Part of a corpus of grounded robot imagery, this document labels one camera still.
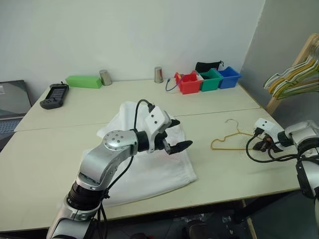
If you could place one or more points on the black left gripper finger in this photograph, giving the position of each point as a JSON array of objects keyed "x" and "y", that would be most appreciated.
[
  {"x": 175, "y": 123},
  {"x": 182, "y": 146}
]

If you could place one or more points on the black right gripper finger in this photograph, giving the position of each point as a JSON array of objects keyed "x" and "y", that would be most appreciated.
[{"x": 258, "y": 146}]

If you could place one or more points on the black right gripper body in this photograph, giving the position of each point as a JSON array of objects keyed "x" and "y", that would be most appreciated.
[{"x": 269, "y": 145}]

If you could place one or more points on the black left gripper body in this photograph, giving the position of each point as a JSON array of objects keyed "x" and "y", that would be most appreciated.
[{"x": 160, "y": 143}]

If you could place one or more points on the white cloth garment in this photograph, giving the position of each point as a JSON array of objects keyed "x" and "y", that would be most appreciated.
[{"x": 159, "y": 176}]

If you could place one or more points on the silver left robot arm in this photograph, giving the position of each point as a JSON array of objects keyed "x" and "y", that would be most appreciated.
[{"x": 109, "y": 159}]

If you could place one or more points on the red plastic bin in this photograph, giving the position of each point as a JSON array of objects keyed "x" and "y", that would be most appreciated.
[{"x": 189, "y": 87}]

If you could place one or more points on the slim metal cup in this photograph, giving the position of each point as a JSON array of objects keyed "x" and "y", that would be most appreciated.
[{"x": 158, "y": 75}]

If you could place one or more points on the green plastic bin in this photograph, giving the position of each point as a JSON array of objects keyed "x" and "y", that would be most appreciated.
[{"x": 211, "y": 84}]

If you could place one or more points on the blue plastic bin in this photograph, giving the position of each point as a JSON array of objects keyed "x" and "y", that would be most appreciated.
[{"x": 229, "y": 81}]

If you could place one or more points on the wooden table leg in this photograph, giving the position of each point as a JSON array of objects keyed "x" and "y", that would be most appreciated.
[{"x": 249, "y": 221}]

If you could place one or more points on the wide metal cup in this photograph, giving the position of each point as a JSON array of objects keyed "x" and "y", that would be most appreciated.
[{"x": 105, "y": 77}]

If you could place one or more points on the large dark rounded shape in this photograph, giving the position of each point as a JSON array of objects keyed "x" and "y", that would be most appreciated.
[{"x": 197, "y": 230}]

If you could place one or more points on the green rectangular box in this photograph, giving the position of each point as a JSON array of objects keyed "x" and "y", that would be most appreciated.
[{"x": 83, "y": 82}]

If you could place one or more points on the black handheld controller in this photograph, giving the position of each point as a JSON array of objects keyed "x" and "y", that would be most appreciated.
[{"x": 54, "y": 95}]

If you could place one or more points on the grey laptop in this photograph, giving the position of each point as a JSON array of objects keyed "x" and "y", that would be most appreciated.
[{"x": 12, "y": 99}]

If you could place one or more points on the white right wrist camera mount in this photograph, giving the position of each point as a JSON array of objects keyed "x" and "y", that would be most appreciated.
[{"x": 270, "y": 129}]

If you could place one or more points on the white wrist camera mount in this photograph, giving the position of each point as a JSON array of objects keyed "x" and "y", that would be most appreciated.
[
  {"x": 270, "y": 129},
  {"x": 155, "y": 119}
]

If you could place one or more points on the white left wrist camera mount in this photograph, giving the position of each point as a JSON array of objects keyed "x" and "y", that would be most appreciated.
[{"x": 155, "y": 119}]

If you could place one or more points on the black table frame bar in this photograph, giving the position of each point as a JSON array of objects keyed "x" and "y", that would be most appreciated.
[{"x": 269, "y": 206}]

